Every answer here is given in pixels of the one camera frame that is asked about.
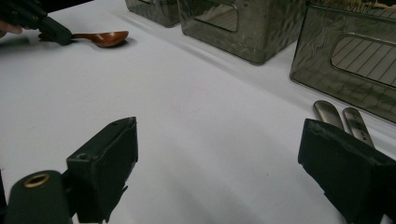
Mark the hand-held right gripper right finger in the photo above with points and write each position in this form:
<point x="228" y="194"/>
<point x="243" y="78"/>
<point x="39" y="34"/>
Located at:
<point x="348" y="174"/>

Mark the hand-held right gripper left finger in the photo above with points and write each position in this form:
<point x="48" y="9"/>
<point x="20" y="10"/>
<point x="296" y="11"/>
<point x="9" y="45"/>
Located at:
<point x="102" y="168"/>

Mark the slim metal fork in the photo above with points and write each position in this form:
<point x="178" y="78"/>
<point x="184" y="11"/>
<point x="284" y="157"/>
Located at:
<point x="358" y="126"/>

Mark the wooden spoon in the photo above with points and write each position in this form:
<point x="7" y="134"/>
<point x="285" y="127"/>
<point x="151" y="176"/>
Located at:
<point x="106" y="39"/>

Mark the smoky clear plastic bin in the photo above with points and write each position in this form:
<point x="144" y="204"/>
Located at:
<point x="314" y="62"/>
<point x="264" y="39"/>
<point x="155" y="14"/>

